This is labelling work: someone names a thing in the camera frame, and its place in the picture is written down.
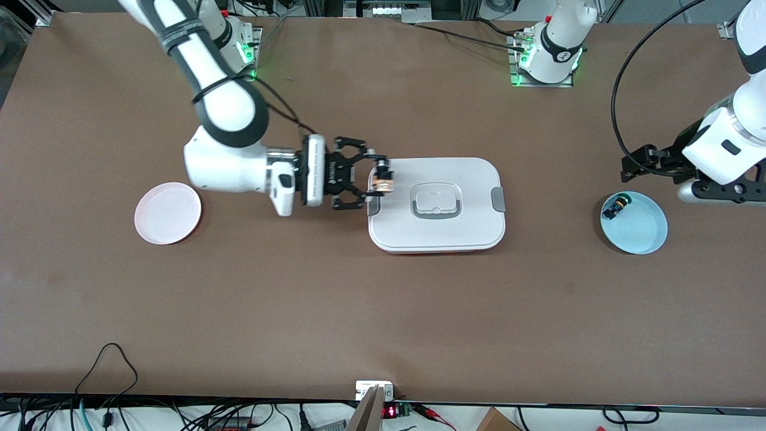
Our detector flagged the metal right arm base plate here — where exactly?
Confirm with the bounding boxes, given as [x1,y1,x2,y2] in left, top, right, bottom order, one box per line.
[239,26,263,83]

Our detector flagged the long black table cable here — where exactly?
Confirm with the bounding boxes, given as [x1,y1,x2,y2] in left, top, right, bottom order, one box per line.
[413,23,527,53]

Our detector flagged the white mounting block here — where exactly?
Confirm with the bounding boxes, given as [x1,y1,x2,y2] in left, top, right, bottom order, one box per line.
[355,381,394,402]

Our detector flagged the brown cardboard box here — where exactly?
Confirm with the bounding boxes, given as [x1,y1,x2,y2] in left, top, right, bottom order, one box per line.
[476,407,521,431]

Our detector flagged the grey table cable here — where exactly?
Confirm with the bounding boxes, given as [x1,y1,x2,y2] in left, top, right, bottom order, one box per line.
[256,15,289,47]

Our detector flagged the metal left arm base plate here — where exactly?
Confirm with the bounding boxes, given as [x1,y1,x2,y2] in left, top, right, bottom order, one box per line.
[507,30,575,89]

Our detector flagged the pink round plate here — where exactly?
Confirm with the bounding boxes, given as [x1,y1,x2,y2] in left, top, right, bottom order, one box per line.
[134,182,202,245]

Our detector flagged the black floor cable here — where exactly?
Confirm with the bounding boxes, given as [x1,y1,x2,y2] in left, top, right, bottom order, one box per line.
[601,406,660,426]

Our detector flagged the green black switch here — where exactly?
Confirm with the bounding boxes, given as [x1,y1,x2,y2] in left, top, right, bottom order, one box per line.
[603,193,634,220]

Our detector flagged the white lunch box grey clips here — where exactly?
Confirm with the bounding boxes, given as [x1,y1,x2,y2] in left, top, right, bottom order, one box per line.
[366,157,506,254]

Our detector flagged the red black clip leads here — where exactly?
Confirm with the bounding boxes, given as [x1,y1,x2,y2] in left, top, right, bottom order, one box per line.
[413,404,457,429]

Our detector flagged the grey angled profile bar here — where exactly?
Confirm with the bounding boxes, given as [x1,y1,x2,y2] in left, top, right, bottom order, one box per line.
[346,386,387,431]

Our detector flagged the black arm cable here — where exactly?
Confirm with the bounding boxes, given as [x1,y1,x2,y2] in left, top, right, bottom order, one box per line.
[191,72,319,135]
[610,0,707,177]

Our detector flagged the light blue round plate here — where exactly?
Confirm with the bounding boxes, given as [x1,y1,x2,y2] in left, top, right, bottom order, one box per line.
[600,192,668,255]

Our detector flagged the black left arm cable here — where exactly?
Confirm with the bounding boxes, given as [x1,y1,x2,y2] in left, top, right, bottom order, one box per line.
[610,0,707,177]

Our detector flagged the black looped cable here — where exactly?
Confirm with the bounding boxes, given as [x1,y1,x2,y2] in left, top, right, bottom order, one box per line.
[75,343,139,414]

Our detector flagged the orange black switch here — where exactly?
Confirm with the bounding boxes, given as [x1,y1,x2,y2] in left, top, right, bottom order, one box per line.
[374,159,394,193]

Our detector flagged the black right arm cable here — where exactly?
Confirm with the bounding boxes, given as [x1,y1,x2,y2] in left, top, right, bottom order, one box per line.
[191,72,319,135]

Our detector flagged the short black table cable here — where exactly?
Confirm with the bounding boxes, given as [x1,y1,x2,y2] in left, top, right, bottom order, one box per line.
[476,18,524,38]

